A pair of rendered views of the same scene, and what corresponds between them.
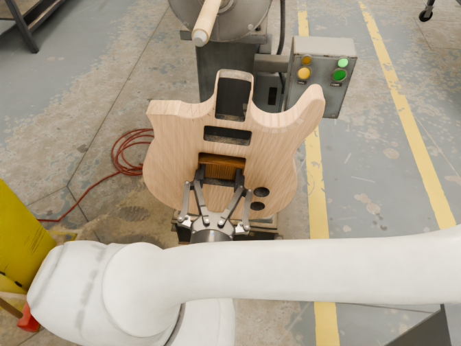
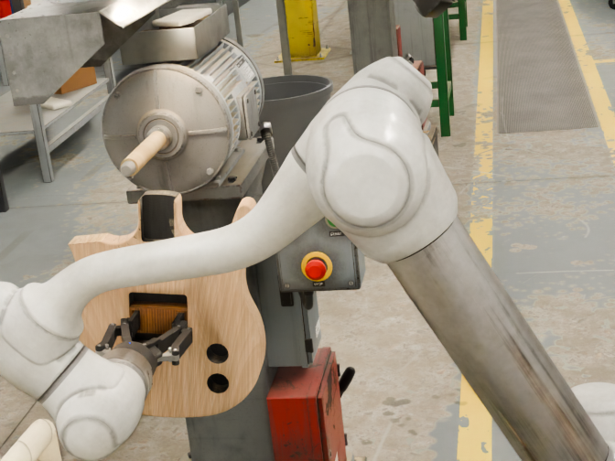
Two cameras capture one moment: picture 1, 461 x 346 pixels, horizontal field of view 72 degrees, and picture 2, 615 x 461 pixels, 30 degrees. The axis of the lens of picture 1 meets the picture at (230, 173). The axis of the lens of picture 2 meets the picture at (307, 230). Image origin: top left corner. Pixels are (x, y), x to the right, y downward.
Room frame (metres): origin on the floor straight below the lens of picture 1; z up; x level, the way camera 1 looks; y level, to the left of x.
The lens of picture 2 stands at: (-1.32, -0.38, 1.76)
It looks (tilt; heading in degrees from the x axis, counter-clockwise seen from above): 19 degrees down; 4
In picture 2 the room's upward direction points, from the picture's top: 6 degrees counter-clockwise
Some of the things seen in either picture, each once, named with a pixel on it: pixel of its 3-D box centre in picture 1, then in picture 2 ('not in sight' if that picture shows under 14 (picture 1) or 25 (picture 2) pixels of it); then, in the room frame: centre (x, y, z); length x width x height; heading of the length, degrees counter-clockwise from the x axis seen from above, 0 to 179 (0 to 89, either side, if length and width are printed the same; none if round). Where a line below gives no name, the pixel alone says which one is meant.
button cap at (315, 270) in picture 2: not in sight; (316, 268); (0.72, -0.23, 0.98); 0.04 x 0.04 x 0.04; 84
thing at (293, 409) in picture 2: not in sight; (308, 419); (1.01, -0.16, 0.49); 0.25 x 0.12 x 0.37; 174
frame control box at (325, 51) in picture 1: (304, 74); (311, 237); (0.85, -0.22, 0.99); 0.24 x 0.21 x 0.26; 174
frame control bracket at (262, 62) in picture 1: (285, 64); not in sight; (0.86, -0.16, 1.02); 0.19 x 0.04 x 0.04; 84
